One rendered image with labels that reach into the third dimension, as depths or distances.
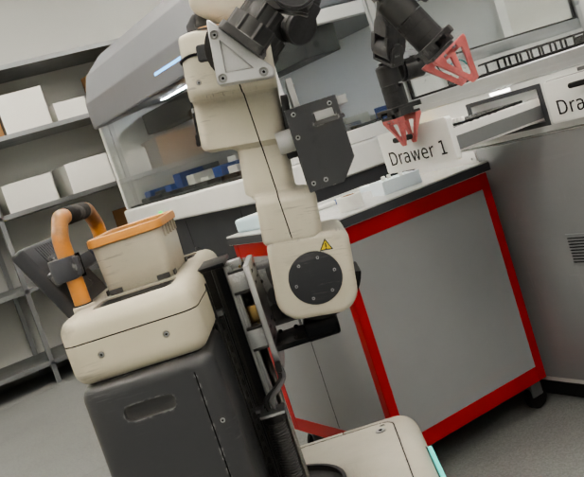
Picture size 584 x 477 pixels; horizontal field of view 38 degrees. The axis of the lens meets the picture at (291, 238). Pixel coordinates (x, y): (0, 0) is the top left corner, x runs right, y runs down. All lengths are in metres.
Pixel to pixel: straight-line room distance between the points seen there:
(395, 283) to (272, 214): 0.75
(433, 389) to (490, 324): 0.27
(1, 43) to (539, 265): 4.49
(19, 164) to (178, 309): 4.64
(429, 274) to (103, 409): 1.11
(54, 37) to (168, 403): 4.95
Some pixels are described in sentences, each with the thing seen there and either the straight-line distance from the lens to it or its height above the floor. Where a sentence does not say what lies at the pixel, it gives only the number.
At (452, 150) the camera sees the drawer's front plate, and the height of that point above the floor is 0.84.
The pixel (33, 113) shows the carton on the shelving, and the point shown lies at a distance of 5.66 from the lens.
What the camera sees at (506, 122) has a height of 0.86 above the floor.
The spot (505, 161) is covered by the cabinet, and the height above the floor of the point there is 0.74.
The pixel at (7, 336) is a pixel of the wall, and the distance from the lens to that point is 6.01.
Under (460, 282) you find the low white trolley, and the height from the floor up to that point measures 0.46.
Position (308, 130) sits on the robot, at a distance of 1.59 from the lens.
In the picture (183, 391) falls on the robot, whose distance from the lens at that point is 1.52.
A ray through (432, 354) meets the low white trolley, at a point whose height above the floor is 0.32.
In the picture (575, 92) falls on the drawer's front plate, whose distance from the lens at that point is 2.25.
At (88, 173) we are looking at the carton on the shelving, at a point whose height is 1.19.
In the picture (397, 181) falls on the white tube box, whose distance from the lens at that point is 2.42.
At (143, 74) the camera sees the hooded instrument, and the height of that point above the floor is 1.46.
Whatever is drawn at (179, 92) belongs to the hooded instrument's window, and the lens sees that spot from 3.58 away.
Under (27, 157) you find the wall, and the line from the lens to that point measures 6.09.
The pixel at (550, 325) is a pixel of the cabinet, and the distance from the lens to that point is 2.60.
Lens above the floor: 0.99
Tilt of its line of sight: 6 degrees down
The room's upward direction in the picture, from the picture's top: 18 degrees counter-clockwise
